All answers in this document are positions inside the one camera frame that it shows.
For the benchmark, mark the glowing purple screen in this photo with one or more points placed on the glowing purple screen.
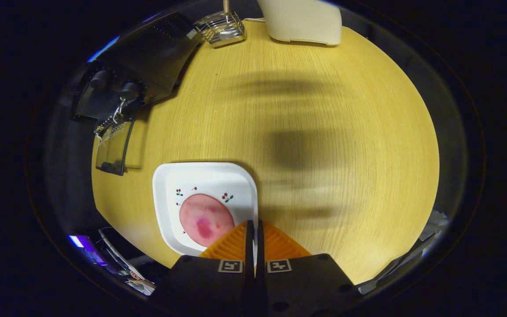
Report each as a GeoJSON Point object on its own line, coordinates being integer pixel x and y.
{"type": "Point", "coordinates": [87, 248]}

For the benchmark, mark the black toaster oven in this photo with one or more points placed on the black toaster oven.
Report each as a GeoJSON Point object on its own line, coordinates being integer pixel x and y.
{"type": "Point", "coordinates": [156, 57]}

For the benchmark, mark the white square floral plate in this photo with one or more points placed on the white square floral plate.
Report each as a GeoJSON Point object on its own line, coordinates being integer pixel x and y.
{"type": "Point", "coordinates": [205, 176]}

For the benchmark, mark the pink ham slice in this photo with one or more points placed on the pink ham slice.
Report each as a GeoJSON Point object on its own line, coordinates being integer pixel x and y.
{"type": "Point", "coordinates": [200, 211]}

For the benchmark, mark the wooden stick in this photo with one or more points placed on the wooden stick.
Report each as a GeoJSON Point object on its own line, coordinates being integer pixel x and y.
{"type": "Point", "coordinates": [226, 5]}

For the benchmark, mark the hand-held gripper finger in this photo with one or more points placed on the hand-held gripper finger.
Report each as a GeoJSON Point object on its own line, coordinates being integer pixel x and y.
{"type": "Point", "coordinates": [249, 264]}
{"type": "Point", "coordinates": [260, 264]}

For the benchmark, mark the white pop-up toaster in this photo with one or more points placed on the white pop-up toaster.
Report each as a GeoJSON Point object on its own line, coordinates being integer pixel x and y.
{"type": "Point", "coordinates": [302, 22]}

